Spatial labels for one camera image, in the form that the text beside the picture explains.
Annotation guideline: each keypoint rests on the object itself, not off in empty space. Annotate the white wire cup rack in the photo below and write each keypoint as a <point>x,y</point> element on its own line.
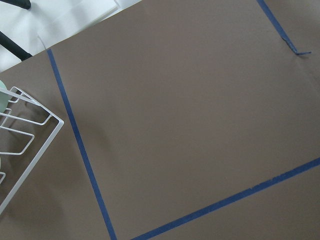
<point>27,129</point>

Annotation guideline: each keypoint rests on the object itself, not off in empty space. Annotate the black tripod legs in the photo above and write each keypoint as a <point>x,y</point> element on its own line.
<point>8,43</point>

